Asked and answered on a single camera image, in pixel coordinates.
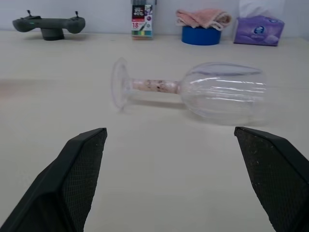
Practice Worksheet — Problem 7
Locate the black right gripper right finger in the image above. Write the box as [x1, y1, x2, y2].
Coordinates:
[233, 126, 309, 232]

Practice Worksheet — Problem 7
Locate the dark grey remote controller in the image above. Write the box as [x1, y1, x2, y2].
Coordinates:
[12, 10, 86, 34]

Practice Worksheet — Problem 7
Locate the purple tissue pack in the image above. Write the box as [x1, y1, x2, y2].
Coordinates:
[233, 15, 285, 47]

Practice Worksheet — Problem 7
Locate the dark grey round controller stand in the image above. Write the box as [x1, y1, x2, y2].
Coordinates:
[41, 28, 65, 41]

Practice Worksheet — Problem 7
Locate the white tissue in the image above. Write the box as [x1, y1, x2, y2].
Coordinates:
[239, 0, 287, 20]

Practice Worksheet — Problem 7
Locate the clear plastic wine glass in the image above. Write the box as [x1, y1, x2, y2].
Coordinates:
[110, 57, 268, 126]

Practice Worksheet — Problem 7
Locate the pink towel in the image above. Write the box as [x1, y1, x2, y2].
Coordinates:
[175, 8, 232, 31]

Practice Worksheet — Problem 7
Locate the marker pen box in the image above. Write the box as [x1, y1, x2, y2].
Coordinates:
[131, 0, 154, 41]

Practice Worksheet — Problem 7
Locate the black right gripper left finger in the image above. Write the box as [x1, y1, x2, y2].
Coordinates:
[0, 127, 108, 232]

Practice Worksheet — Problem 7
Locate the blue tape roll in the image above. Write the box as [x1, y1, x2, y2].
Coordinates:
[181, 25, 222, 46]

